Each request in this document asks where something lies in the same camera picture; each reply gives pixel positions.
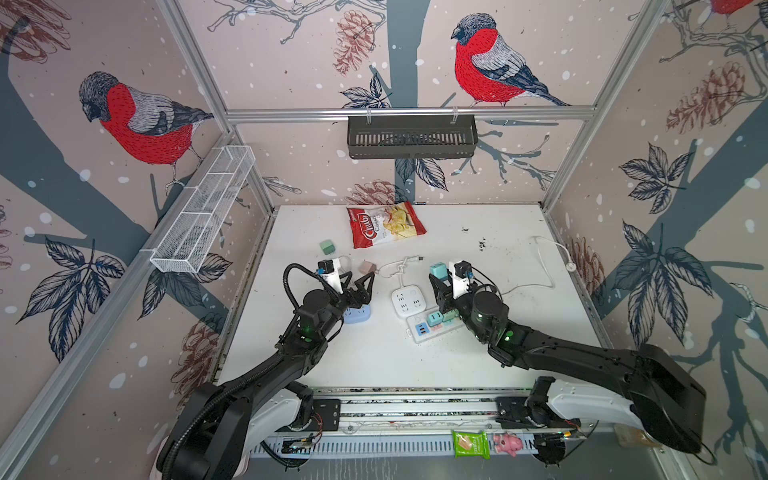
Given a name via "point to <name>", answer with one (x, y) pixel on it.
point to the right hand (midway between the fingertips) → (434, 277)
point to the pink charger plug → (367, 267)
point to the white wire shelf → (203, 209)
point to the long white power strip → (420, 329)
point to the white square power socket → (408, 301)
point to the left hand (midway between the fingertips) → (363, 275)
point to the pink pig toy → (507, 442)
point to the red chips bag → (374, 225)
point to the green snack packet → (468, 444)
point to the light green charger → (327, 247)
